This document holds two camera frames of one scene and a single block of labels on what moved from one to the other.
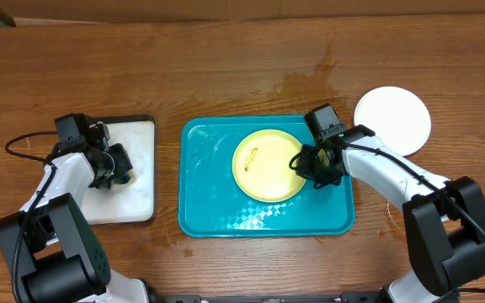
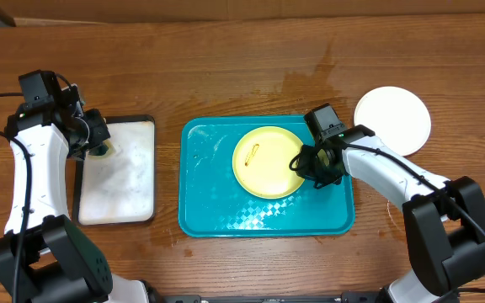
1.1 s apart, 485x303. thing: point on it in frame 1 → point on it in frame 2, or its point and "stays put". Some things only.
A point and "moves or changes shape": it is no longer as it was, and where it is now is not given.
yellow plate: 262,166 stays put
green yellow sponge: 123,179 moves or changes shape
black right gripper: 306,172 stays put
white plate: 397,116 stays put
